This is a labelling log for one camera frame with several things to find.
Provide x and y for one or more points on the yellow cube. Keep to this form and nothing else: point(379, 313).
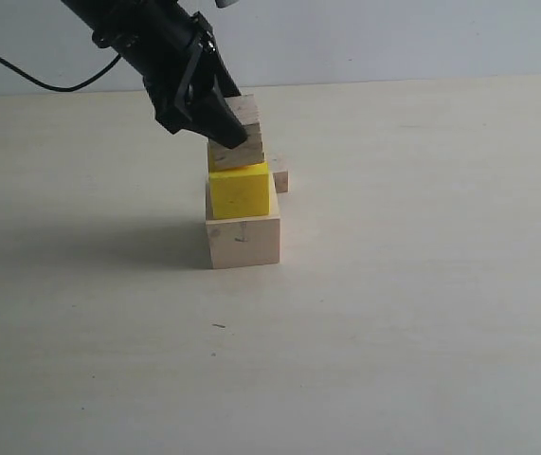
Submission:
point(240, 192)

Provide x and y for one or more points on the large wooden base cube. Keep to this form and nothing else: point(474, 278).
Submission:
point(247, 241)

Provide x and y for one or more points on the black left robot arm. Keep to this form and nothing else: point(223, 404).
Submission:
point(90, 12)

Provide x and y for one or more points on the small wooden cube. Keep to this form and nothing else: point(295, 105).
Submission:
point(280, 174)

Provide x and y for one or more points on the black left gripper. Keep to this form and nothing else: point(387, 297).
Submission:
point(183, 72)

